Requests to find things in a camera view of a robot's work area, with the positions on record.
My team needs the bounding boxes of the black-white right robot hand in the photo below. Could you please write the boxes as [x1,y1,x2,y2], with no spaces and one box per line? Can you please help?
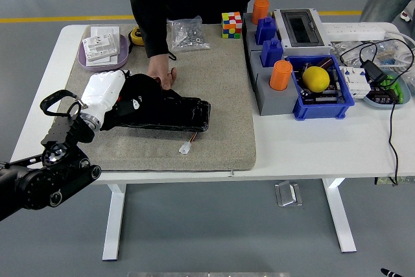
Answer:
[379,267,403,277]

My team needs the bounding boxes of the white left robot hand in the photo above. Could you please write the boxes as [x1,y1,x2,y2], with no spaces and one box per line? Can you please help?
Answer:
[80,69,143,122]

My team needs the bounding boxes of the person's right hand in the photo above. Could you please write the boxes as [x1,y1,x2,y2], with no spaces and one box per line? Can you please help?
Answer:
[146,54,178,91]

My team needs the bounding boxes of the black rag with red tag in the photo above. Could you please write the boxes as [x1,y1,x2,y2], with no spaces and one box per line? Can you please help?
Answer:
[100,73,169,131]

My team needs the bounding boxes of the black panel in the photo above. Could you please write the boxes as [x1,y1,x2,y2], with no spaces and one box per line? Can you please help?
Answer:
[119,95,211,133]

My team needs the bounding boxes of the white connector with orange wires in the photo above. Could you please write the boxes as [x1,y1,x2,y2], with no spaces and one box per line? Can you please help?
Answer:
[178,133,197,155]

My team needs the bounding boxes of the yellow tape measure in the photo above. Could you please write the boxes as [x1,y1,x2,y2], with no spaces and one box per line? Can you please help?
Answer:
[128,27,145,47]

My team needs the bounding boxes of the purple tray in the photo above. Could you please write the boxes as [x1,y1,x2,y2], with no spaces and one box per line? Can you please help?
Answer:
[77,33,130,73]

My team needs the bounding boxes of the clear bag of screws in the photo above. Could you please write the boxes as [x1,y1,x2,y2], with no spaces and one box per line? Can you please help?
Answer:
[166,16,211,53]

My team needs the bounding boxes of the white socket module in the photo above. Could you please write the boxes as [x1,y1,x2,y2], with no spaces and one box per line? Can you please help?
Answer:
[82,32,119,62]

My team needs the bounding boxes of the white table leg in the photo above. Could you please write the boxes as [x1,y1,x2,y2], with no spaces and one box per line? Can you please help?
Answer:
[322,178,357,254]
[102,183,126,261]

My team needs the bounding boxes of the grey-brown mat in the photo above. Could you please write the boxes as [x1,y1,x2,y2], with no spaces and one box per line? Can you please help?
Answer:
[42,23,257,173]

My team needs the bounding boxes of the multicolour puzzle cube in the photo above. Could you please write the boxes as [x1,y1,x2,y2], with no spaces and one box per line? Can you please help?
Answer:
[221,11,243,40]

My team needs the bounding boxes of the blue block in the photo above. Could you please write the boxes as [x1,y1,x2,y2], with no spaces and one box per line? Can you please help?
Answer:
[254,16,277,46]
[260,37,284,67]

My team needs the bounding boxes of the orange cylinder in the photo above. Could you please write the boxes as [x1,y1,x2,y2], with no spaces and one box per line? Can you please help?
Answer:
[268,60,293,91]
[252,0,270,26]

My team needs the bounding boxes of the grey block holder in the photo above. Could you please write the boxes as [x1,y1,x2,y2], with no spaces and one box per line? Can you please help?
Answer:
[242,12,301,117]

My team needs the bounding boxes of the silver floor plate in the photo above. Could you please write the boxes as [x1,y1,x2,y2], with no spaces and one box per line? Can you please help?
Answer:
[274,180,303,208]

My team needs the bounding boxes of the yellow ball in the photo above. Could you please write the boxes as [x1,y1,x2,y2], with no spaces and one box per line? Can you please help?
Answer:
[302,66,331,93]

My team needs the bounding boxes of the blue plastic bin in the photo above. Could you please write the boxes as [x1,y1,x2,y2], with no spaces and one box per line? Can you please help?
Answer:
[285,54,355,121]

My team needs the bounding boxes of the circuit board parts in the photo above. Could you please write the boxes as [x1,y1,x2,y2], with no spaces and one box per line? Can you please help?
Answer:
[298,61,346,106]

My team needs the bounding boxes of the black components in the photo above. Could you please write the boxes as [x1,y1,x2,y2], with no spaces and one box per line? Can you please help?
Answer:
[369,85,400,106]

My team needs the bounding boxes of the light blue dish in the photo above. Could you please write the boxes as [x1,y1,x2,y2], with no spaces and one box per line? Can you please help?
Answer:
[362,69,412,110]

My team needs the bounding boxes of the green plastic part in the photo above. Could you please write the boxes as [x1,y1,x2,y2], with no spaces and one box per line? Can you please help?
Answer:
[379,75,405,102]

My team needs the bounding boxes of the clear bag of parts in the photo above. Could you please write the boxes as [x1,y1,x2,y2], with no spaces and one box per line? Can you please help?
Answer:
[330,40,403,67]

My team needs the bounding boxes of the white circuit breaker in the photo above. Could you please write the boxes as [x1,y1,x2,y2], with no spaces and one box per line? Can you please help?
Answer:
[339,65,372,100]

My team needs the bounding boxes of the white power strip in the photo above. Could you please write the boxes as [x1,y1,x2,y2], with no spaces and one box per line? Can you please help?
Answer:
[320,22,386,40]

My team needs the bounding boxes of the white switch plate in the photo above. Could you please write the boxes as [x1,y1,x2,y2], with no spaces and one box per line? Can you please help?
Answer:
[87,26,120,66]

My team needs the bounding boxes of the grey electrical enclosure box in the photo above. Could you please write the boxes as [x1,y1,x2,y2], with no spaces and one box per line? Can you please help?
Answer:
[271,8,332,56]

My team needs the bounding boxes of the black adapter with cord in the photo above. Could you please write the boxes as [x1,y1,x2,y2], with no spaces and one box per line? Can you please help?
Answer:
[338,38,415,187]

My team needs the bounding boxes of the white cable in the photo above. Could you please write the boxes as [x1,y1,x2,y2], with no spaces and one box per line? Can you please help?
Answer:
[384,30,415,64]

